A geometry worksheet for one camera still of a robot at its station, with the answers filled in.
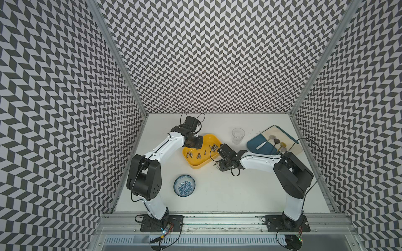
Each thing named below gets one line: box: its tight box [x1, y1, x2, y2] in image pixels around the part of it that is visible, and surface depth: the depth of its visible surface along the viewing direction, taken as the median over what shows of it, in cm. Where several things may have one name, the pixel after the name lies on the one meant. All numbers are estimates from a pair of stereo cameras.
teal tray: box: [246, 124, 300, 156], surface depth 101 cm
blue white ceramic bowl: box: [173, 174, 196, 198], surface depth 84 cm
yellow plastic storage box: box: [182, 133, 222, 170], surface depth 98 cm
